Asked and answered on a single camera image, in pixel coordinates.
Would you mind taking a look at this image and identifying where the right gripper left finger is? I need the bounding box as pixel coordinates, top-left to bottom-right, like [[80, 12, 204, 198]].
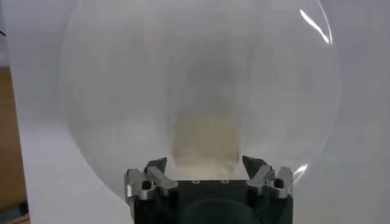
[[124, 157, 179, 201]]

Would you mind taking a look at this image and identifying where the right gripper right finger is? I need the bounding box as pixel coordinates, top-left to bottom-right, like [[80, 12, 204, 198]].
[[242, 155, 294, 200]]

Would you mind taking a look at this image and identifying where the white steamed baozi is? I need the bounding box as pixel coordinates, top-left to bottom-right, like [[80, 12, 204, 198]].
[[171, 114, 242, 181]]

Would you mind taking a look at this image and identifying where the white round plate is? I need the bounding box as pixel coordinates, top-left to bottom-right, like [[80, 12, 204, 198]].
[[60, 0, 341, 200]]

